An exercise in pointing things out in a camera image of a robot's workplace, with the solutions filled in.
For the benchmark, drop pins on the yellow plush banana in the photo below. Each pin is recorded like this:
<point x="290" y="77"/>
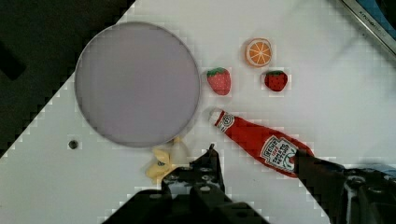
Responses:
<point x="168" y="160"/>

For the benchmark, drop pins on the plush orange slice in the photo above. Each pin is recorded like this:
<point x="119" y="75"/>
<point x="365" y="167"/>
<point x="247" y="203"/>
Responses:
<point x="258" y="52"/>

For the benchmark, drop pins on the dark red plush strawberry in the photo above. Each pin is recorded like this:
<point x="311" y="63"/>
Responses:
<point x="276" y="80"/>

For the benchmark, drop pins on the light red plush strawberry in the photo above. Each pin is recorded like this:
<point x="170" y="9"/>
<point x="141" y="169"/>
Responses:
<point x="219" y="79"/>

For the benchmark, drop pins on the silver toaster oven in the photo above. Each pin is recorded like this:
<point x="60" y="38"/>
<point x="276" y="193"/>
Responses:
<point x="378" y="17"/>

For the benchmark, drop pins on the red plush ketchup bottle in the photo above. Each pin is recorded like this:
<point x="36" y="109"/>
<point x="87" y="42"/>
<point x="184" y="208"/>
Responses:
<point x="270" y="147"/>

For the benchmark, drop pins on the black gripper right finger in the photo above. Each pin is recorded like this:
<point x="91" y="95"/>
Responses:
<point x="348" y="196"/>

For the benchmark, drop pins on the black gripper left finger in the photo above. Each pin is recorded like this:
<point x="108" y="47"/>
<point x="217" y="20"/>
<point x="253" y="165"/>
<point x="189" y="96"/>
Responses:
<point x="205" y="170"/>

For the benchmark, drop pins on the round lilac plate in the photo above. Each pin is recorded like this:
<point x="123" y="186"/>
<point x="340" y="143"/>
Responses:
<point x="137" y="84"/>

